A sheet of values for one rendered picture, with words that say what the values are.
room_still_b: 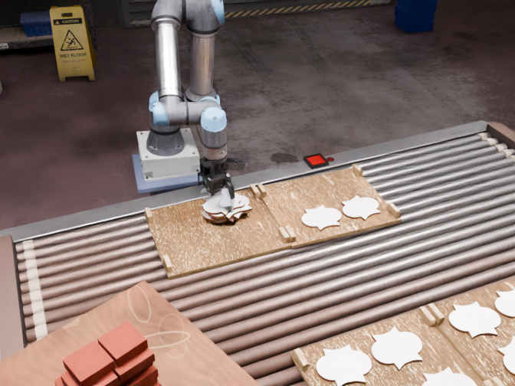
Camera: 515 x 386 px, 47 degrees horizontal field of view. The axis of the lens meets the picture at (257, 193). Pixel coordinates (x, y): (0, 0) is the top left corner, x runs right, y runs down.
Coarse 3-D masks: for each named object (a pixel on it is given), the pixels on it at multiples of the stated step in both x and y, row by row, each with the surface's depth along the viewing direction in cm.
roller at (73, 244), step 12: (468, 144) 246; (480, 144) 246; (492, 144) 248; (420, 156) 238; (432, 156) 239; (444, 156) 241; (372, 168) 231; (384, 168) 232; (396, 168) 233; (120, 228) 201; (132, 228) 200; (144, 228) 201; (72, 240) 195; (84, 240) 195; (96, 240) 196; (24, 252) 190; (36, 252) 191; (48, 252) 192; (60, 252) 193
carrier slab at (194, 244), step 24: (240, 192) 215; (168, 216) 203; (192, 216) 203; (264, 216) 203; (168, 240) 193; (192, 240) 193; (216, 240) 193; (240, 240) 193; (264, 240) 193; (192, 264) 183; (216, 264) 183
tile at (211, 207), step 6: (204, 198) 202; (210, 198) 202; (216, 198) 202; (240, 198) 202; (204, 204) 199; (210, 204) 199; (216, 204) 199; (234, 204) 199; (240, 204) 199; (204, 210) 197; (210, 210) 196; (216, 210) 196; (222, 210) 196; (228, 210) 196
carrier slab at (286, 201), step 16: (320, 176) 223; (336, 176) 223; (352, 176) 223; (272, 192) 215; (288, 192) 215; (304, 192) 215; (320, 192) 215; (336, 192) 215; (352, 192) 215; (368, 192) 215; (272, 208) 207; (288, 208) 207; (304, 208) 207; (336, 208) 207; (384, 208) 207; (288, 224) 199; (352, 224) 199; (368, 224) 199; (384, 224) 200; (304, 240) 193; (320, 240) 194
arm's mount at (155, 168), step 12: (144, 132) 243; (144, 144) 236; (192, 144) 238; (144, 156) 228; (156, 156) 229; (168, 156) 229; (180, 156) 230; (192, 156) 231; (144, 168) 229; (156, 168) 230; (168, 168) 231; (180, 168) 233; (192, 168) 235; (156, 180) 233
